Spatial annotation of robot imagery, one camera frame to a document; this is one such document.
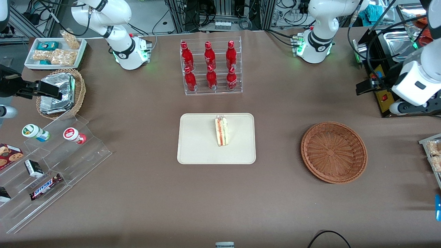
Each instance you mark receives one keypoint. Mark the large teal snack box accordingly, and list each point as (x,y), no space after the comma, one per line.
(48,45)

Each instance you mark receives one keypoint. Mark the white power strip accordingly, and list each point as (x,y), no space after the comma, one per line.
(223,26)

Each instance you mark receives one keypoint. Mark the red lid yogurt cup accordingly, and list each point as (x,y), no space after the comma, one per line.
(73,134)

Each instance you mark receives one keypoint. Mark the black white snack pack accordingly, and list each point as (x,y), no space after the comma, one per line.
(4,195)

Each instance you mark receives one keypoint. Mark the large brown wicker basket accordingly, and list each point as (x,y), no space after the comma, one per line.
(334,153)

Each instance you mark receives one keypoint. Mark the foil wrapped package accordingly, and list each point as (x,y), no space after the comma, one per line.
(51,107)
(65,82)

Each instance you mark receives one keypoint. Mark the red cookie box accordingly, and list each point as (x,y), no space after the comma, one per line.
(9,155)

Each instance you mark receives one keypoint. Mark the black equipment box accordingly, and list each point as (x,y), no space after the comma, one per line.
(377,51)

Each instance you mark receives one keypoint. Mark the clear acrylic stepped stand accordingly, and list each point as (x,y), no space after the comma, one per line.
(82,162)

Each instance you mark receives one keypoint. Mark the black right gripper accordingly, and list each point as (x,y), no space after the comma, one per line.
(7,86)

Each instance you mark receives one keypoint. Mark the white rectangular snack tray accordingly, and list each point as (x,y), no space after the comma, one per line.
(30,63)

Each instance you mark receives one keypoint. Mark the clear acrylic bottle rack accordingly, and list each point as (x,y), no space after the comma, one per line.
(220,92)

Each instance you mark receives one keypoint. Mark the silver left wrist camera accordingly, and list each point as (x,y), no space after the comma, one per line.
(410,108)

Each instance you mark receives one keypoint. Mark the brown table cover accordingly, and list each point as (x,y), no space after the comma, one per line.
(144,210)

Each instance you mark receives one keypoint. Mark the clear bag of puffed snacks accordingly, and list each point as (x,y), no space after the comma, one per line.
(434,147)
(437,164)

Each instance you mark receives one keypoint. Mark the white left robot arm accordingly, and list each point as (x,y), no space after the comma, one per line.
(320,20)

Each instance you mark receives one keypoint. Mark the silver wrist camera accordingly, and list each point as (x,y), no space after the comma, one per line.
(7,112)
(410,108)

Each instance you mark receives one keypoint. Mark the red cola bottle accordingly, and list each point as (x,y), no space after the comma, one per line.
(231,55)
(186,57)
(190,81)
(211,79)
(231,80)
(209,57)

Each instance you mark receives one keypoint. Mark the triangle sandwich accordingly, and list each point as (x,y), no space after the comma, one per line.
(221,132)

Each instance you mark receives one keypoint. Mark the grey device edge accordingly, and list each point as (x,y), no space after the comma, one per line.
(224,245)

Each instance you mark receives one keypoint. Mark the green lid yogurt cup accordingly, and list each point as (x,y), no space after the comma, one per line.
(32,132)

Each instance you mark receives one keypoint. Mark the Snickers chocolate bar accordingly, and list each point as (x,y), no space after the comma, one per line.
(45,186)

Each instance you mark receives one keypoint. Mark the clear bag of crackers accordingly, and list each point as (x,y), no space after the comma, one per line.
(64,57)
(71,40)
(43,55)

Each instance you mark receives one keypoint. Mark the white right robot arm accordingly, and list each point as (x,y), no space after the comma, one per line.
(117,38)

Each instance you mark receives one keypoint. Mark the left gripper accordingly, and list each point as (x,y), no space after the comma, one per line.
(383,82)

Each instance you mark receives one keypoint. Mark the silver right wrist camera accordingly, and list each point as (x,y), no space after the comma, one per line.
(7,112)

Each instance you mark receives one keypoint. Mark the small tan wicker basket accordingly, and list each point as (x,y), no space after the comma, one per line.
(80,93)

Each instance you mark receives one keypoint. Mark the grey tray with snacks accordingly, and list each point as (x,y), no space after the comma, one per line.
(424,141)

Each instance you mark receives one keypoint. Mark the silver metal tray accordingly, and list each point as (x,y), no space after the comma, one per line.
(396,43)

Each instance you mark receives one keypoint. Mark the cream plastic serving tray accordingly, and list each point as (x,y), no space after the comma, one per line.
(196,138)

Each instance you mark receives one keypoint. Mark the small teal snack box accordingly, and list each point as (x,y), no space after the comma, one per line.
(45,62)

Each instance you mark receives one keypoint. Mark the blue plastic object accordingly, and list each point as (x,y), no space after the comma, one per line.
(438,206)

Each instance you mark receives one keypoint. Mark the teal cloth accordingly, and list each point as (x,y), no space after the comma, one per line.
(373,12)

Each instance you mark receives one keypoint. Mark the aluminium frame structure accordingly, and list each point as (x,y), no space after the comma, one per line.
(27,20)
(268,13)

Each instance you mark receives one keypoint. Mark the small black white carton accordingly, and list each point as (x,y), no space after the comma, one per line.
(33,168)

